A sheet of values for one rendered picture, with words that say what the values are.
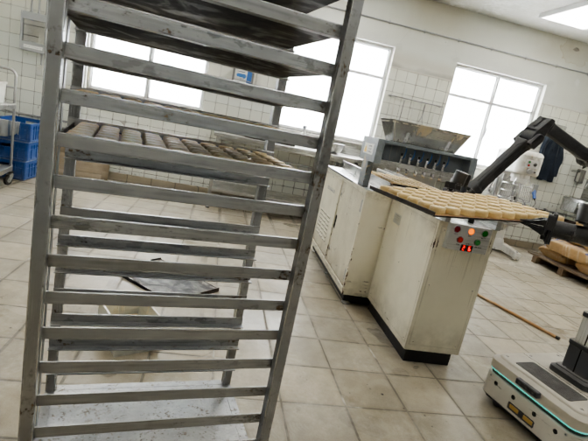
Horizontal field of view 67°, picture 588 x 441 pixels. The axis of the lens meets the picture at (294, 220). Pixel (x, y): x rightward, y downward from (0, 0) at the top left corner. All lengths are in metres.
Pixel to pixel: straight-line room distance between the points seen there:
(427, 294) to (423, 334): 0.24
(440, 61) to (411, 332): 4.58
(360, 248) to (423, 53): 3.88
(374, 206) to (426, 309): 0.82
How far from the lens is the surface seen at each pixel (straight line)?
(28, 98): 6.29
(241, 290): 1.66
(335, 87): 1.11
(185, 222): 1.53
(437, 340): 2.68
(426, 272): 2.47
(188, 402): 1.74
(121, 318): 1.65
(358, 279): 3.13
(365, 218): 3.00
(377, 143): 2.95
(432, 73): 6.49
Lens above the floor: 1.19
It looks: 13 degrees down
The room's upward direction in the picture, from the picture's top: 12 degrees clockwise
